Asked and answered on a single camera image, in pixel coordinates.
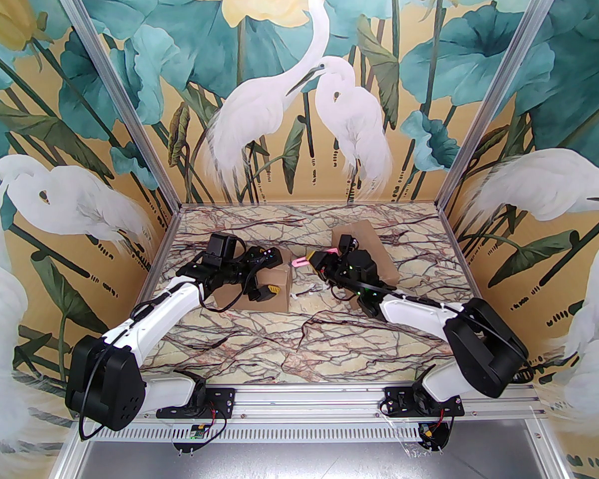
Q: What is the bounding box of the aluminium frame post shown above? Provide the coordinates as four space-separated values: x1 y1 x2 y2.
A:
437 0 565 213
45 0 183 212

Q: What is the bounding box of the long brown cardboard box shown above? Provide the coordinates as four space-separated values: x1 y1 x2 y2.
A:
331 219 399 312

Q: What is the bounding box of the small brown cardboard box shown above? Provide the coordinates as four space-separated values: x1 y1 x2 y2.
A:
214 263 294 312

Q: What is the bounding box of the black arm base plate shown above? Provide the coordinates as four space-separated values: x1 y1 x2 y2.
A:
382 386 465 418
156 386 236 419

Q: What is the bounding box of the perforated metal strip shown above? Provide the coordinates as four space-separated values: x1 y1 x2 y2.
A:
82 423 422 443

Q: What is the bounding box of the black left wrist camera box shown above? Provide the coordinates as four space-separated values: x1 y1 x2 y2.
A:
206 234 239 268

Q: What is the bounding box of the aluminium table edge strip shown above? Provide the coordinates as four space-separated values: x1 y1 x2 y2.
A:
437 207 519 380
102 207 183 385

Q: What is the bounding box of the grey metal sheet panel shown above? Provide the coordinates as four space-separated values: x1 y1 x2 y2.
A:
72 441 562 479

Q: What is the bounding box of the pink utility knife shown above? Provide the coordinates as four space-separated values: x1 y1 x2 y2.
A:
292 249 338 268

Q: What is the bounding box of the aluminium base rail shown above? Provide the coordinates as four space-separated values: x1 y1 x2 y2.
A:
77 385 550 424

